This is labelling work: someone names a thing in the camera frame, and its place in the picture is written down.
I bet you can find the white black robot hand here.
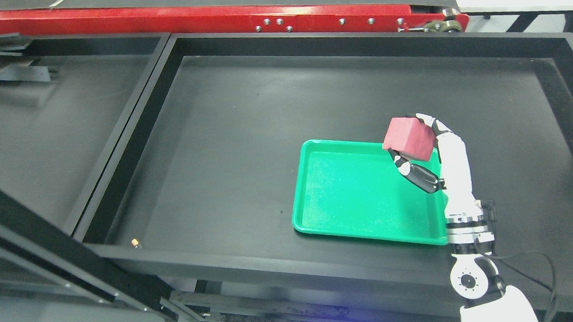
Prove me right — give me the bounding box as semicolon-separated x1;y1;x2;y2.
388;112;482;223

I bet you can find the pink foam block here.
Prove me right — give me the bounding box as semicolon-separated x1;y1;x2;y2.
382;117;435;161

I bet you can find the green plastic tray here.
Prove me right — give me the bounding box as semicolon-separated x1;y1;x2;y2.
292;139;448;246

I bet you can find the black metal shelf right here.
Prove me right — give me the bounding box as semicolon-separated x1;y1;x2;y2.
73;33;573;322

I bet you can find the black metal shelf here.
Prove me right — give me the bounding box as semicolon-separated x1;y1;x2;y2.
0;33;205;322
73;33;573;322

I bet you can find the black metal shelf left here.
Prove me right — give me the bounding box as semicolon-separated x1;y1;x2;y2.
0;33;205;322

